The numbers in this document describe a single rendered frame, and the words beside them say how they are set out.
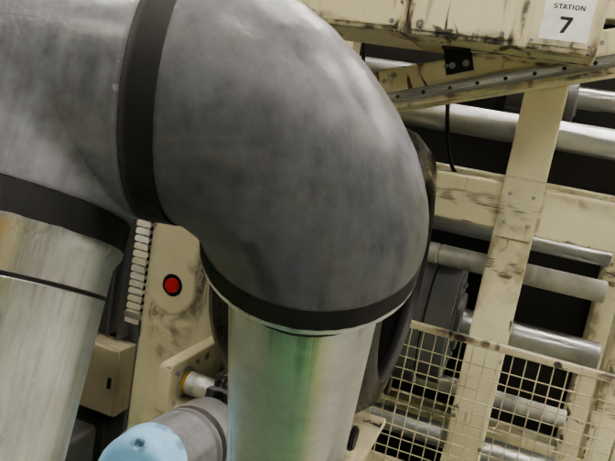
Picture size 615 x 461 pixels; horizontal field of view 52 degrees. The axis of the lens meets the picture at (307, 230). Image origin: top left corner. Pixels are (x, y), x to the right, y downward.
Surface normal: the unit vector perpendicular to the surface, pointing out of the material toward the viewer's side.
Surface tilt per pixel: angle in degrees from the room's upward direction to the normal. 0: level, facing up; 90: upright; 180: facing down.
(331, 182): 89
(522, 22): 90
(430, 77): 90
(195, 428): 28
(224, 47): 69
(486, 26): 90
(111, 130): 103
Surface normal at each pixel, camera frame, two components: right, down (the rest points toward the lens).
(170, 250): -0.34, 0.11
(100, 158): -0.17, 0.62
